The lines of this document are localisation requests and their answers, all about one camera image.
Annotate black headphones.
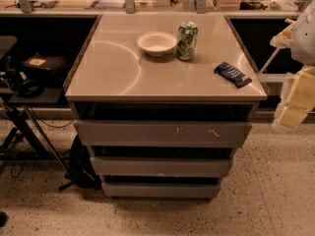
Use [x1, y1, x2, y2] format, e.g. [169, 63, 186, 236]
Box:
[14, 72, 43, 98]

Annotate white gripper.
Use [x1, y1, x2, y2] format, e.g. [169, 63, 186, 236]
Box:
[270, 19, 315, 128]

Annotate black stand with legs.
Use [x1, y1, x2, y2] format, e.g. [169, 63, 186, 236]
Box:
[0, 35, 68, 175]

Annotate dark blue snack packet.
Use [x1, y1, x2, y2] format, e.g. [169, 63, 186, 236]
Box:
[214, 62, 252, 89]

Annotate grey bottom drawer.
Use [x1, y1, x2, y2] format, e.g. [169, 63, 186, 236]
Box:
[102, 182, 221, 199]

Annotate grey middle drawer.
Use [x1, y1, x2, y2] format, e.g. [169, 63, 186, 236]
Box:
[91, 156, 232, 177]

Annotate grey top drawer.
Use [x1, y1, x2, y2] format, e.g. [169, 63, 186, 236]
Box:
[74, 120, 252, 148]

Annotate green soda can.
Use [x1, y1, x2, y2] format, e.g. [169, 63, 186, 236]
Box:
[176, 22, 198, 61]

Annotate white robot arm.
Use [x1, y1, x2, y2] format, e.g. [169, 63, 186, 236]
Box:
[270, 0, 315, 133]

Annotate grey drawer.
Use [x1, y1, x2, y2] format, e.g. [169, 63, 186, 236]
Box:
[102, 182, 221, 199]
[91, 156, 232, 177]
[74, 120, 252, 148]

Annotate grey drawer cabinet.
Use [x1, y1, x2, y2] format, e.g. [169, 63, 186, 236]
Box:
[62, 13, 270, 203]

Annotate black box with label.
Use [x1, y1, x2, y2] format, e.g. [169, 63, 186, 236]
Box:
[21, 53, 71, 84]

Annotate white leaning pole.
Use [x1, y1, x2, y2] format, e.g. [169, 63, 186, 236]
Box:
[259, 47, 281, 74]

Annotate white bowl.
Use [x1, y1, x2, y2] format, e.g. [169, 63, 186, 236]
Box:
[137, 31, 177, 57]

